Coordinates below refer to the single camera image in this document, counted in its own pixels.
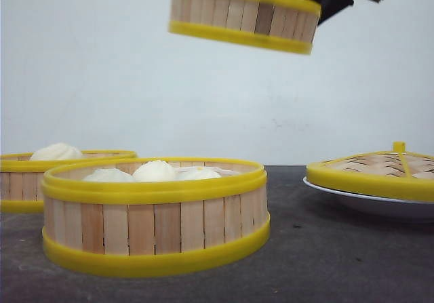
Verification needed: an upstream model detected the single-bun bamboo steamer tray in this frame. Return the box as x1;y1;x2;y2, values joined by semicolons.
168;0;321;54

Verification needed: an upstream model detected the woven bamboo steamer lid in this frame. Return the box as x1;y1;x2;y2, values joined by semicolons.
306;142;433;203

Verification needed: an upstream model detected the white plate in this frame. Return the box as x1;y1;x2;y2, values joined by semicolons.
302;176;433;223

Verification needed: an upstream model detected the white bun middle in tray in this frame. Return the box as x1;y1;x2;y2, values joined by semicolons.
132;160;176;182

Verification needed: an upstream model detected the white bun in tray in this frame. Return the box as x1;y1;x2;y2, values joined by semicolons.
82;168;135;183
132;160;176;182
29;142;83;161

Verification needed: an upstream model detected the white bun left in tray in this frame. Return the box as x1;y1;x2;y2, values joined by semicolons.
82;168;135;183

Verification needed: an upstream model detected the white bun in far tray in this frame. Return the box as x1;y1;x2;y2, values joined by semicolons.
29;142;83;161

